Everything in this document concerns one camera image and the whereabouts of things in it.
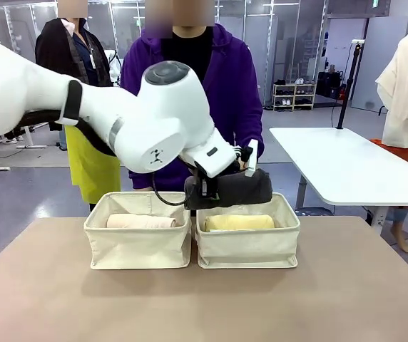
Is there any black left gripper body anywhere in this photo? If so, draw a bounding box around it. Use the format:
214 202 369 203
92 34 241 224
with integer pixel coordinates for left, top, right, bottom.
184 162 223 211

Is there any gray towel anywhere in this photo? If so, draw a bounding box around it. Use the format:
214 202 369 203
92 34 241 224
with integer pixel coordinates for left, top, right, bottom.
203 168 274 211

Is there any yellow towel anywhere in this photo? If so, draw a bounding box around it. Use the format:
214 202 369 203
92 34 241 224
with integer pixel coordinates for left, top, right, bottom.
203 213 275 232

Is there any pink towel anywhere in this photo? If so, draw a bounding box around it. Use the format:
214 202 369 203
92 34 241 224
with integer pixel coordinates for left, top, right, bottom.
106 212 177 230

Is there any person's left forearm purple sleeve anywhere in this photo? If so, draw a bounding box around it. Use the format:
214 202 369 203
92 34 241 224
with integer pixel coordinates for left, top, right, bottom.
233 120 265 165

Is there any cream fabric basket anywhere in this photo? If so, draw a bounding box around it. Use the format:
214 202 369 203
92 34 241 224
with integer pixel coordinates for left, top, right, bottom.
195 192 301 270
83 191 193 271

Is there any person in purple hoodie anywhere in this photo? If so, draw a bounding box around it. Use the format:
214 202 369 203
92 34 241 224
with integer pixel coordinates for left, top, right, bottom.
120 23 265 192

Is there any yellow green apron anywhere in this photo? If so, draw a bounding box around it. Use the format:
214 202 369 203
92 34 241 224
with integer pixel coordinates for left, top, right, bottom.
63 124 122 204

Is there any wooden shoe rack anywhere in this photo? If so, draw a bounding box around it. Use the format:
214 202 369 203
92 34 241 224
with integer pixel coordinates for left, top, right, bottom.
271 82 317 112

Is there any white table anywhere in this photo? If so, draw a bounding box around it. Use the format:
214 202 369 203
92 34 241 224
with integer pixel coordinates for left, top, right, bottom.
268 126 408 229

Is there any black luggage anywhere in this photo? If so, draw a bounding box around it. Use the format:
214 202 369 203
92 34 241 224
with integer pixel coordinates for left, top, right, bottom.
316 70 350 100

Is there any black pole stand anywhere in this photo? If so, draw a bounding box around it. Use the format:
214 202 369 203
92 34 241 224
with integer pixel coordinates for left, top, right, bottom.
335 39 366 130

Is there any person in black jacket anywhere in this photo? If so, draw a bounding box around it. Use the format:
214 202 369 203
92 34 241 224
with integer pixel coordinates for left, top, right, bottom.
34 6 123 213

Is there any person in cream coat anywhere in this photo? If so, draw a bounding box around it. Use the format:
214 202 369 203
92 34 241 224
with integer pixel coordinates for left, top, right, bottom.
374 0 408 254

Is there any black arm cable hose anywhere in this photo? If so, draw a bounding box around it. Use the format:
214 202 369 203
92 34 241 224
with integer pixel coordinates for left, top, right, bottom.
20 108 188 207

